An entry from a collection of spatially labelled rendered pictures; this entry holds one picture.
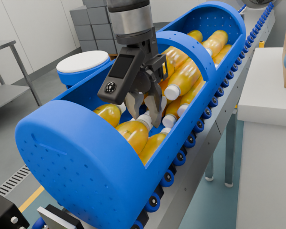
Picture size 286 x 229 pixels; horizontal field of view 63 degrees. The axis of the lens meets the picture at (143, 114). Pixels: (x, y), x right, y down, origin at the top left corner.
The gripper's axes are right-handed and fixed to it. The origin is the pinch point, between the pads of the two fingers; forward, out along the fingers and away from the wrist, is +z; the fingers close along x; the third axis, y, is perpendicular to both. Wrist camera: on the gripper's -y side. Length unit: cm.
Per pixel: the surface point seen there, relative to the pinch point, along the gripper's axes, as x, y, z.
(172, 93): -0.2, 14.1, -0.2
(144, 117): -0.4, -0.7, -2.1
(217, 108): -5.6, 37.0, 17.8
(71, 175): 3.0, -20.0, -1.8
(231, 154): -2, 79, 78
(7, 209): 23.0, -26.8, 10.4
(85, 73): 58, 37, 8
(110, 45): 248, 276, 74
